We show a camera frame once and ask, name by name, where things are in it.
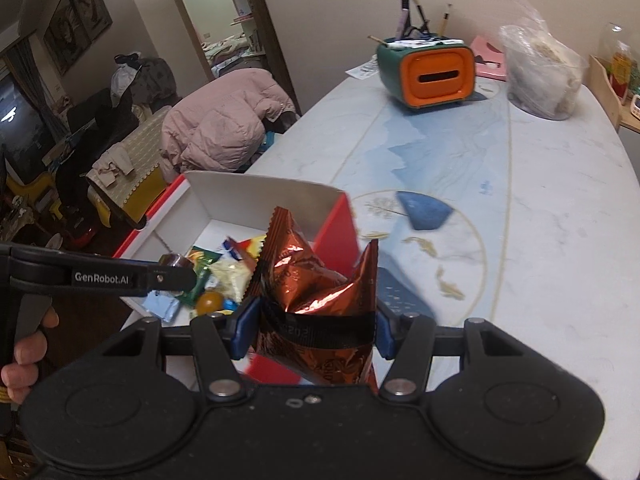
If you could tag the yellow plastic stool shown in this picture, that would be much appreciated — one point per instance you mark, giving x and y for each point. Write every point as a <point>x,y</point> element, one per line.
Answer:
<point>30,185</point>

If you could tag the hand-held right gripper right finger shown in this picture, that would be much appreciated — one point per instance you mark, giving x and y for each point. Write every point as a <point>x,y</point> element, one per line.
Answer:
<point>384,332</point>

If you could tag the wooden side shelf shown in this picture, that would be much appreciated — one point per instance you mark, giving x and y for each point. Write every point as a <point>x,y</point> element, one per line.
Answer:
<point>612,100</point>

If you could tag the beige cushioned chair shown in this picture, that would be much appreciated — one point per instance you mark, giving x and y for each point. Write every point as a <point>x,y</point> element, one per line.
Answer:
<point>130,170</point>

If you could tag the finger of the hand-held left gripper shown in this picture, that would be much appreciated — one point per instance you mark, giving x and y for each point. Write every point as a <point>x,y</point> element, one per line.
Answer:
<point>172,280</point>

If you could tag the brown chocolate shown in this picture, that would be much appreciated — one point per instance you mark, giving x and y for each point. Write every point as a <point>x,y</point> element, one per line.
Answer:
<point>176,261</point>

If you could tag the framed wall picture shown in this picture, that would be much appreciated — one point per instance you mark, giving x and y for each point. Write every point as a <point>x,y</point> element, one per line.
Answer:
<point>60,35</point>
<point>90,2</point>

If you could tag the white kitchen timer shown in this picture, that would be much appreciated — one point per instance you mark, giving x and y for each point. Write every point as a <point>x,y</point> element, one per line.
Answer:
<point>636,106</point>

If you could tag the wooden door frame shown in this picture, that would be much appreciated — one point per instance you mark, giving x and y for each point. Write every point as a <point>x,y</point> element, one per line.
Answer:
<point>272,30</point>

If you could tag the golden round candy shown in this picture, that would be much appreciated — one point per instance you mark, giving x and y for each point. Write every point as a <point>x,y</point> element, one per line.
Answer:
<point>210,302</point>

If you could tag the person's left hand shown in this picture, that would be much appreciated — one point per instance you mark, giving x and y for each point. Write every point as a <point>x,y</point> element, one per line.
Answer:
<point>25,372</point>

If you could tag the blue cracker packet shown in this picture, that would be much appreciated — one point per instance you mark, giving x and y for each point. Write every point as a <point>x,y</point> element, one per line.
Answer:
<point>161,306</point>

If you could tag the dark clothes pile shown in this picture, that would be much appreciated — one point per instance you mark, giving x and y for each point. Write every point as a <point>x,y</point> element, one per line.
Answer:
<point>145,77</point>

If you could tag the pink folder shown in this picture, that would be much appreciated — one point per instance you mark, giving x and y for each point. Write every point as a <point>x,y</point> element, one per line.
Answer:
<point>487,60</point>

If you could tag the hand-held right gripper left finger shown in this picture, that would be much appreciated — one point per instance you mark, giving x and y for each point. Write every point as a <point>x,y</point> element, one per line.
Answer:
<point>245,332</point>

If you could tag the clear plastic bag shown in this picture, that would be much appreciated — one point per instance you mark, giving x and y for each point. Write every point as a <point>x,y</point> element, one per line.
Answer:
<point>542,70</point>

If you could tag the copper foil snack bag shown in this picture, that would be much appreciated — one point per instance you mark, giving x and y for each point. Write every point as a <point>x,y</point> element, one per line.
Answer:
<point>312,300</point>

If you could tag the white paper leaflet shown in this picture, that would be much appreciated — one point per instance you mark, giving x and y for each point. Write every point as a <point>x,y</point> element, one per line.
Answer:
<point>364,67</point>

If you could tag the pink puffer jacket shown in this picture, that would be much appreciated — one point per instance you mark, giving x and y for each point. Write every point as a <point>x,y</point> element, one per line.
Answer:
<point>225,125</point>

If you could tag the clear plastic bottle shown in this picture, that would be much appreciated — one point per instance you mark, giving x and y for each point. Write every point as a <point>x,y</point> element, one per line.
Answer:
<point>620,60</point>

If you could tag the green snack packet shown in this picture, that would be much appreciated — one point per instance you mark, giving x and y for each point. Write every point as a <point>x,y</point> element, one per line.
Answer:
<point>202,272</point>

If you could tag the small blue snack packet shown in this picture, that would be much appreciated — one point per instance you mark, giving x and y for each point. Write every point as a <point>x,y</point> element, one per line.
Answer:
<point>231,250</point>

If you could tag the pale cream snack packet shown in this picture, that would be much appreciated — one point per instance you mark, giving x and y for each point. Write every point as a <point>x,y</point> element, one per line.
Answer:
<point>231,277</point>

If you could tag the orange and green tissue box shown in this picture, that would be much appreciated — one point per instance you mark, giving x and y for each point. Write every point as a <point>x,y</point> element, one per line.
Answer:
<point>425,72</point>

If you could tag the red and white cardboard box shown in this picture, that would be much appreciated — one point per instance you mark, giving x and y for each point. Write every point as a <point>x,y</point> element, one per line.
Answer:
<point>225,200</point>

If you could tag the white shelving unit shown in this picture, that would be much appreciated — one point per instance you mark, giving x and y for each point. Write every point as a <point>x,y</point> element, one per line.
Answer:
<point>240,5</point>

